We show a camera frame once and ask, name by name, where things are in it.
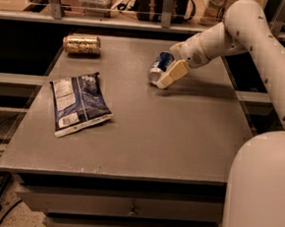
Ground grey drawer cabinet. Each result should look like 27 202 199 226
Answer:
0 36 252 227

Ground colourful snack bag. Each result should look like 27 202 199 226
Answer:
199 0 237 26

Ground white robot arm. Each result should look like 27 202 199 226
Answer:
156 0 285 227

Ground blue pepsi can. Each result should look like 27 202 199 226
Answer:
148 51 175 83

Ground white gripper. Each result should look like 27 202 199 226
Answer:
156 33 210 89

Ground metal shelf rail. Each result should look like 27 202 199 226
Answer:
0 0 285 43

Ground gold drink can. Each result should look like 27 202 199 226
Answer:
63 35 101 56

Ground upper drawer knob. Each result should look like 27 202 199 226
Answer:
128 205 138 217

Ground black backpack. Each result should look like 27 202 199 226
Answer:
132 0 196 24

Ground blue chip bag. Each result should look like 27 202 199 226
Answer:
50 73 113 138

